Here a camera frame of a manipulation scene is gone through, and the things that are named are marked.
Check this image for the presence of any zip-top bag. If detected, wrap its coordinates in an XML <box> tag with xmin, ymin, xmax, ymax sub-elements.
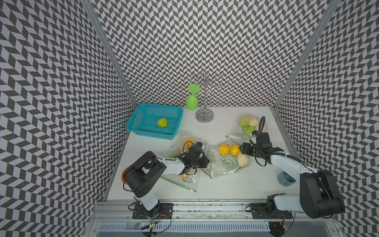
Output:
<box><xmin>161</xmin><ymin>131</ymin><xmax>200</xmax><ymax>192</ymax></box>
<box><xmin>201</xmin><ymin>144</ymin><xmax>251</xmax><ymax>179</ymax></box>
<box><xmin>226</xmin><ymin>113</ymin><xmax>261</xmax><ymax>145</ymax></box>

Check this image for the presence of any green pear bag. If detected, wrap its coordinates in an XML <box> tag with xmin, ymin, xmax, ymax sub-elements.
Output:
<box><xmin>169</xmin><ymin>150</ymin><xmax>181</xmax><ymax>158</ymax></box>
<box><xmin>243</xmin><ymin>126</ymin><xmax>255</xmax><ymax>137</ymax></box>
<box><xmin>157</xmin><ymin>118</ymin><xmax>168</xmax><ymax>128</ymax></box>
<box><xmin>239</xmin><ymin>116</ymin><xmax>250</xmax><ymax>128</ymax></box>

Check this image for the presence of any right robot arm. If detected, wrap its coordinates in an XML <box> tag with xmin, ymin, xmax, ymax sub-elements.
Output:
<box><xmin>240</xmin><ymin>131</ymin><xmax>345</xmax><ymax>219</ymax></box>

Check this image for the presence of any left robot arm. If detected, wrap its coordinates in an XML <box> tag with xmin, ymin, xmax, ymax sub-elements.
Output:
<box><xmin>121</xmin><ymin>142</ymin><xmax>210</xmax><ymax>212</ymax></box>

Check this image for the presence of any yellow pear middle bag lower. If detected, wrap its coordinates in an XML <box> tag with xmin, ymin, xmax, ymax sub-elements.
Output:
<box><xmin>229</xmin><ymin>145</ymin><xmax>241</xmax><ymax>157</ymax></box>

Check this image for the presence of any cream pear middle bag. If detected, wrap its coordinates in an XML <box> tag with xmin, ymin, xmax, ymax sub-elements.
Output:
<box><xmin>237</xmin><ymin>153</ymin><xmax>249</xmax><ymax>167</ymax></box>

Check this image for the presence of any yellow pear left bag upper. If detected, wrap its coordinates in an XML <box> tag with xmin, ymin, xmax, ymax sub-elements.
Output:
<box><xmin>183</xmin><ymin>138</ymin><xmax>195</xmax><ymax>150</ymax></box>

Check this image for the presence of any cream pear far bag upper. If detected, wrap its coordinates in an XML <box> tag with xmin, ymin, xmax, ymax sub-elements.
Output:
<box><xmin>249</xmin><ymin>117</ymin><xmax>260</xmax><ymax>127</ymax></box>

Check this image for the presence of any yellow pear middle bag upper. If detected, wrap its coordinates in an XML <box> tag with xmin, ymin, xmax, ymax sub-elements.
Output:
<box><xmin>218</xmin><ymin>144</ymin><xmax>230</xmax><ymax>156</ymax></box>

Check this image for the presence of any grey-blue cup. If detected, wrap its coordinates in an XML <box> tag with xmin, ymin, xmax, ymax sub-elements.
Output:
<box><xmin>277</xmin><ymin>171</ymin><xmax>296</xmax><ymax>187</ymax></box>

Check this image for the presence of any chrome glass holder stand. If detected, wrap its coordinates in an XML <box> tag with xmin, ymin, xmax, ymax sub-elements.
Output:
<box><xmin>193</xmin><ymin>71</ymin><xmax>225</xmax><ymax>123</ymax></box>

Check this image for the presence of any green plastic wine glass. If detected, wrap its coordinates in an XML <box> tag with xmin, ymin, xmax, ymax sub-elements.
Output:
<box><xmin>186</xmin><ymin>84</ymin><xmax>200</xmax><ymax>111</ymax></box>

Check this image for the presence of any teal plastic basket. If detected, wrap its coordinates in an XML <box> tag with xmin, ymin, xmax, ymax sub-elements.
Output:
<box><xmin>125</xmin><ymin>103</ymin><xmax>184</xmax><ymax>140</ymax></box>

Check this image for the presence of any orange bowl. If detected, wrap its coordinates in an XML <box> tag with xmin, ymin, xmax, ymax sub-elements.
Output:
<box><xmin>121</xmin><ymin>166</ymin><xmax>130</xmax><ymax>185</ymax></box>

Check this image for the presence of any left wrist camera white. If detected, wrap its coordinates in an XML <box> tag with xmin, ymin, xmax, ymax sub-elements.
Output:
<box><xmin>196</xmin><ymin>142</ymin><xmax>204</xmax><ymax>150</ymax></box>

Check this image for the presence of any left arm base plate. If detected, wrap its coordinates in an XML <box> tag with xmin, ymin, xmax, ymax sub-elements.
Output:
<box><xmin>132</xmin><ymin>202</ymin><xmax>174</xmax><ymax>219</ymax></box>

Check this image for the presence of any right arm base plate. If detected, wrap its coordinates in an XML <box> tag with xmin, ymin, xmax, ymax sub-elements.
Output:
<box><xmin>250</xmin><ymin>203</ymin><xmax>294</xmax><ymax>220</ymax></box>

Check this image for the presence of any aluminium front rail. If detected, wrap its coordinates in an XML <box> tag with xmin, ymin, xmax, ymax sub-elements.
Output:
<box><xmin>89</xmin><ymin>199</ymin><xmax>337</xmax><ymax>223</ymax></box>

